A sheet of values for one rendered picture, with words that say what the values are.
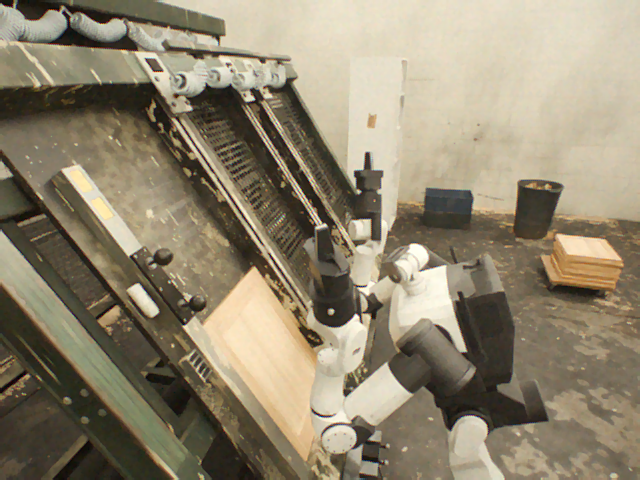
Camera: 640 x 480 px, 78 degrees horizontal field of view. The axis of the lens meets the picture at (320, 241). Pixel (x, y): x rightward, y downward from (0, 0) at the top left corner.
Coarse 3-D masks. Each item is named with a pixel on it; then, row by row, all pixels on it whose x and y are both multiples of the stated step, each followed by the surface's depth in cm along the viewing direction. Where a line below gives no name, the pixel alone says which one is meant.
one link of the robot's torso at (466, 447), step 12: (468, 420) 111; (480, 420) 111; (456, 432) 113; (468, 432) 111; (480, 432) 110; (456, 444) 114; (468, 444) 113; (480, 444) 113; (456, 456) 117; (468, 456) 116; (480, 456) 115; (456, 468) 121; (468, 468) 121; (480, 468) 120; (492, 468) 127
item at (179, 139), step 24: (168, 96) 115; (168, 120) 118; (168, 144) 121; (192, 144) 122; (192, 168) 123; (216, 168) 127; (216, 192) 124; (216, 216) 127; (240, 216) 127; (240, 240) 129; (264, 240) 133; (264, 264) 130; (288, 288) 132; (312, 336) 137
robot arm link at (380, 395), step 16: (384, 368) 90; (368, 384) 91; (384, 384) 88; (352, 400) 91; (368, 400) 88; (384, 400) 87; (400, 400) 87; (352, 416) 89; (368, 416) 88; (384, 416) 89; (336, 432) 86; (352, 432) 87; (368, 432) 89; (336, 448) 88; (352, 448) 90
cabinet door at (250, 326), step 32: (256, 288) 126; (224, 320) 107; (256, 320) 120; (288, 320) 134; (224, 352) 102; (256, 352) 113; (288, 352) 126; (256, 384) 107; (288, 384) 119; (288, 416) 113
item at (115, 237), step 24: (72, 168) 85; (72, 192) 84; (96, 192) 87; (96, 216) 85; (120, 240) 87; (120, 264) 88; (144, 288) 89; (168, 312) 91; (192, 336) 92; (216, 360) 96; (216, 384) 96; (240, 384) 99; (240, 408) 97; (264, 432) 99; (288, 456) 102
